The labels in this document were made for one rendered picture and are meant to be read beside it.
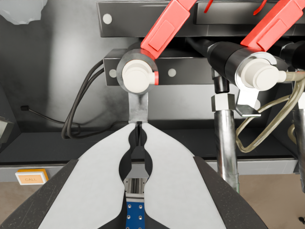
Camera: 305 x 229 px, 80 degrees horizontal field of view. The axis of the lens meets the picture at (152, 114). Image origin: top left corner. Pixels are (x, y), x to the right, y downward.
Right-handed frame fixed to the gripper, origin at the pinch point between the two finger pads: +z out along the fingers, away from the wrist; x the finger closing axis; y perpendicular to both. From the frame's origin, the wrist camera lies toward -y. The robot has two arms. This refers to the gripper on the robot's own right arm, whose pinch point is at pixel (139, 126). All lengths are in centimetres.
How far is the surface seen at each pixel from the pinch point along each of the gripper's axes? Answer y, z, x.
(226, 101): 0.2, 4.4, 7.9
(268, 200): 161, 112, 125
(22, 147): 18.7, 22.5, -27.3
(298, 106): 0.9, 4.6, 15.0
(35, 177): 20.3, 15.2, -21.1
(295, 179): 132, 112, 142
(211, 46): -3.9, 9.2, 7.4
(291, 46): -4.1, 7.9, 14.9
